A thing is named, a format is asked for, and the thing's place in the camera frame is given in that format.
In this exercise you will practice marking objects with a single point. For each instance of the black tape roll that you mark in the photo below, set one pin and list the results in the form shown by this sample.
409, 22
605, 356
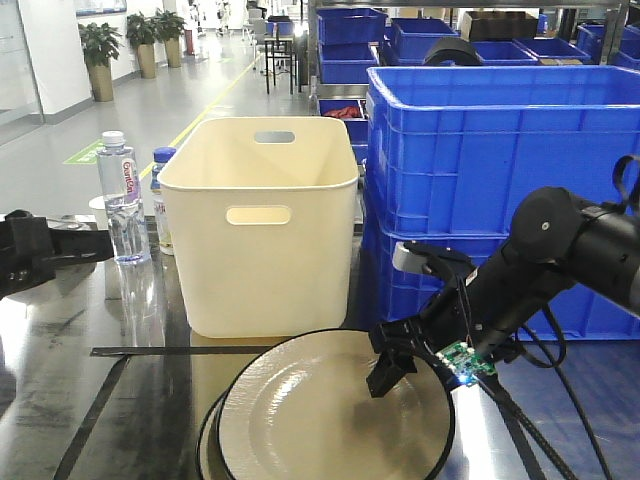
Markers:
454, 50

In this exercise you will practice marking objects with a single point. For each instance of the large blue crate lower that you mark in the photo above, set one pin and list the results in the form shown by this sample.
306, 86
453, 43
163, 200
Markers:
399, 294

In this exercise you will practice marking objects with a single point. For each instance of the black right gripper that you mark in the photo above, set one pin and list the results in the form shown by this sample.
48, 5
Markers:
463, 311

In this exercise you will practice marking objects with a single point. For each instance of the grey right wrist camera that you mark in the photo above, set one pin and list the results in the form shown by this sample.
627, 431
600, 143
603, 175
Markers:
429, 259

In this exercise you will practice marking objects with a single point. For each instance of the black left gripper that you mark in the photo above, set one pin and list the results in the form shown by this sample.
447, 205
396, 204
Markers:
32, 252

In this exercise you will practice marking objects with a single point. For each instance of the large blue crate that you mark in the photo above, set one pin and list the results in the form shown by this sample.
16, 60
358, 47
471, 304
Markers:
474, 205
399, 294

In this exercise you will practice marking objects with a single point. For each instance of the clear water bottle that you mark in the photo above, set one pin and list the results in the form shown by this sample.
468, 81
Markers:
122, 197

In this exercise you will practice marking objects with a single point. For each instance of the beige plate black rim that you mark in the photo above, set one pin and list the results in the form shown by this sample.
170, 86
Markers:
302, 410
208, 458

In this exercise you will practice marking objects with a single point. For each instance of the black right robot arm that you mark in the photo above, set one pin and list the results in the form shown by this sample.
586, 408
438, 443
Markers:
557, 240

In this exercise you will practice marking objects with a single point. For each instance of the blue cap bottle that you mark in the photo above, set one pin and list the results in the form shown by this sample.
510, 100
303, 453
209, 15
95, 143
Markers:
161, 157

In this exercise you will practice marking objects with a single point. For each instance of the potted plant gold pot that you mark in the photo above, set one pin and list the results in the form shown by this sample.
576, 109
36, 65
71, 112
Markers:
100, 45

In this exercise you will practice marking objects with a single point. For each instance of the green circuit board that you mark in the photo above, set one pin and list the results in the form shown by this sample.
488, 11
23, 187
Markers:
465, 363

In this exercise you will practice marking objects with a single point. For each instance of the cream plastic storage bin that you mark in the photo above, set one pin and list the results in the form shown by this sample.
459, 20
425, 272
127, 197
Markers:
261, 214

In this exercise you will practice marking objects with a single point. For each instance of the white paper cup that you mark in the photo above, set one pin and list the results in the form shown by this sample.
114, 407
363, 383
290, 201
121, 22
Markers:
98, 209

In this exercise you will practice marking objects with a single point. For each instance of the large blue crate upper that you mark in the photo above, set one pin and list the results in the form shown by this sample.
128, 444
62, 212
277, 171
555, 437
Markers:
474, 205

